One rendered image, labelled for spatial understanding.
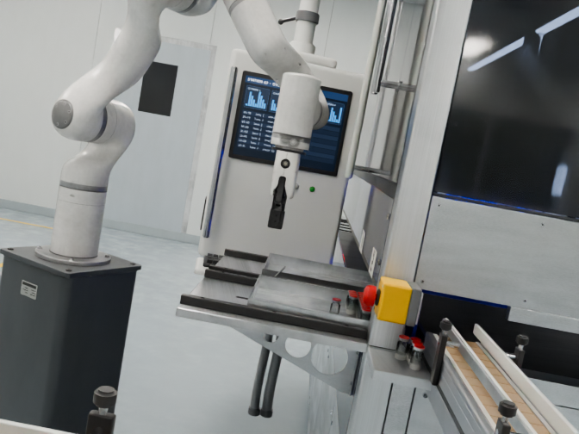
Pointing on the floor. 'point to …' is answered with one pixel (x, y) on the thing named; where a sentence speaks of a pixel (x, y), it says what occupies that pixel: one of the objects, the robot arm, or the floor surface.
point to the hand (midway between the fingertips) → (276, 219)
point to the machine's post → (413, 195)
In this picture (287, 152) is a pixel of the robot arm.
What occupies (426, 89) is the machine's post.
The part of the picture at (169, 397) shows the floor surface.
